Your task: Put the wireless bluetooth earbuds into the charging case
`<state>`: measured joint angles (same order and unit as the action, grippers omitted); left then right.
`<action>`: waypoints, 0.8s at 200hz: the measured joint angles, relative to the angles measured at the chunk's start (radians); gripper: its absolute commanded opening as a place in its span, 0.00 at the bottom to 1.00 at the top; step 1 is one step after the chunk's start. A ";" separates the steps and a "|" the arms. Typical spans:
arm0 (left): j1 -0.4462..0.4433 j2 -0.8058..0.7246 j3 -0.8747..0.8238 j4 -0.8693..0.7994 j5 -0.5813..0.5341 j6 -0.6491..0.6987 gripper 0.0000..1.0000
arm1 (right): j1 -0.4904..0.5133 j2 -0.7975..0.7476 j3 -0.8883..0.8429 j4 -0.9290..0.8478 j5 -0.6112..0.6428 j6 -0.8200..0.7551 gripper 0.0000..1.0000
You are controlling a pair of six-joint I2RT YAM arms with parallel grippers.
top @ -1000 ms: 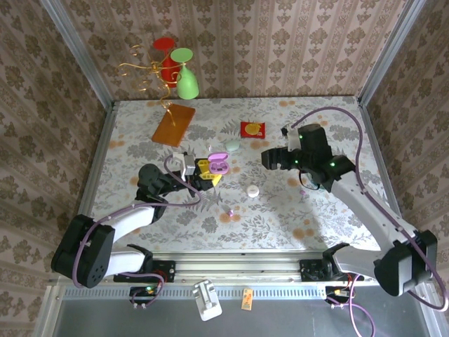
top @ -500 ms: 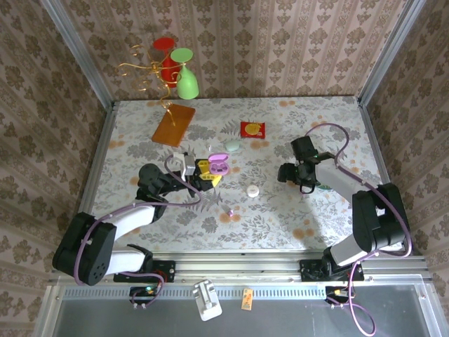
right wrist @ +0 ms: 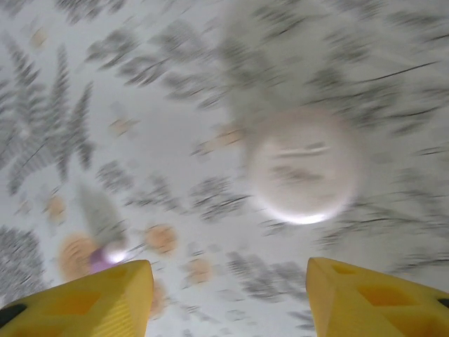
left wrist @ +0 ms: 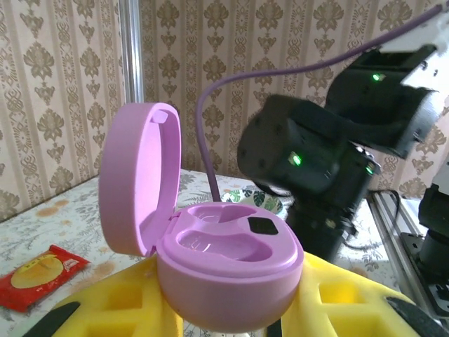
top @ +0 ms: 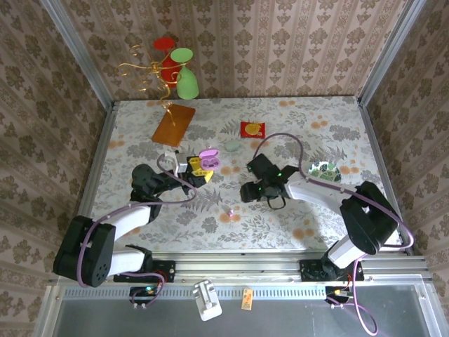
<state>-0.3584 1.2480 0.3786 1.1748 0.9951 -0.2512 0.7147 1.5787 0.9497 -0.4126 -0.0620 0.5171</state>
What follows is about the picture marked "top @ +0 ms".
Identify pink earbud charging case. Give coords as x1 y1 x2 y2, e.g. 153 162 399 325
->
198 147 222 173

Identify red snack packet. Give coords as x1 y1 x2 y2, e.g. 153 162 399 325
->
240 121 267 139

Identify green leaf patterned plate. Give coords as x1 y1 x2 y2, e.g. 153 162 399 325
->
307 160 342 183

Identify green wine glass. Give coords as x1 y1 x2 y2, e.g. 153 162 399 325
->
170 48 201 100

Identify orange tag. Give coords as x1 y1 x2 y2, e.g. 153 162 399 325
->
241 287 255 311

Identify small black controller board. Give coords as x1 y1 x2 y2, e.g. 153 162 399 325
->
324 285 356 310
129 285 165 310

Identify red wine glass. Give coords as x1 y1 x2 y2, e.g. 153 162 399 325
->
152 37 183 88

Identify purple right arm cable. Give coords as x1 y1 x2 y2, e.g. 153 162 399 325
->
251 132 416 336

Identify gold wire rack wooden base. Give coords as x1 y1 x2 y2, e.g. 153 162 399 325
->
117 44 196 149

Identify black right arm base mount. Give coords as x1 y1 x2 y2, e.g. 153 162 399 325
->
300 258 366 282

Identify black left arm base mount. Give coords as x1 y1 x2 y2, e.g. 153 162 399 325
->
114 259 176 284

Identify white plastic bracket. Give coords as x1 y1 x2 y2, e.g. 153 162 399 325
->
192 279 224 322

